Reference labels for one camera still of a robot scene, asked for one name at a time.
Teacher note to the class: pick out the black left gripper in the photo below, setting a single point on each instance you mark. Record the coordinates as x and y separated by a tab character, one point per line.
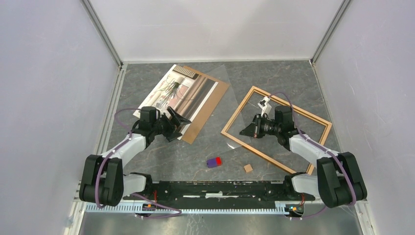
179	120

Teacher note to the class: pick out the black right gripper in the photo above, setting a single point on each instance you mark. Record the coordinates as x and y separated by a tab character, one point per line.
254	129

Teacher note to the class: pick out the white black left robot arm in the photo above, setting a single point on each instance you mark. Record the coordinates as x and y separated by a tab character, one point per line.
103	180

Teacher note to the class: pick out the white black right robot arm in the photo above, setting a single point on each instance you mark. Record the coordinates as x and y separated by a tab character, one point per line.
338	180

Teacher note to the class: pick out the printed photo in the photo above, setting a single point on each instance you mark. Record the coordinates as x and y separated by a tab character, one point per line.
183	90

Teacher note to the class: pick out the small wooden cube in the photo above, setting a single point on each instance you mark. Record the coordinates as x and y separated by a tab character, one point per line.
248	168

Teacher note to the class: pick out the purple red block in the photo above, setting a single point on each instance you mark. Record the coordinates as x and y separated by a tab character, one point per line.
214	162

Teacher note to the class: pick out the brown backing board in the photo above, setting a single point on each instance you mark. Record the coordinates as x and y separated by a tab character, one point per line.
206	109

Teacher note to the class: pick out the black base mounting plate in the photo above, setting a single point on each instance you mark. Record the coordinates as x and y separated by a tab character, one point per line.
223	194

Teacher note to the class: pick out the wooden picture frame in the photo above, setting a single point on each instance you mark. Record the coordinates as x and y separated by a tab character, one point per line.
277	109

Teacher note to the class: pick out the white slotted cable duct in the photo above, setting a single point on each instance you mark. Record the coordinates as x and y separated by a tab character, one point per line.
138	207

